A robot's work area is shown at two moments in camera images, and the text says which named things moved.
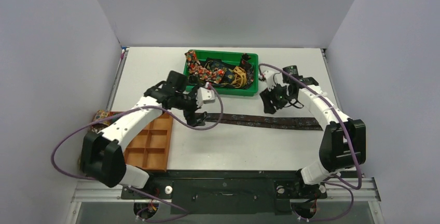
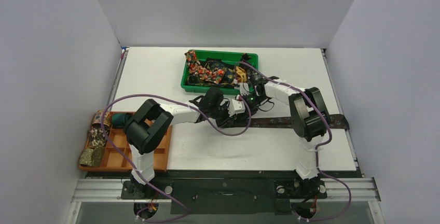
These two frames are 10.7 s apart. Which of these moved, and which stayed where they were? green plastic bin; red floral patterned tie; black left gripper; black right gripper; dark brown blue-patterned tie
Moved: black left gripper; black right gripper
Stayed: dark brown blue-patterned tie; red floral patterned tie; green plastic bin
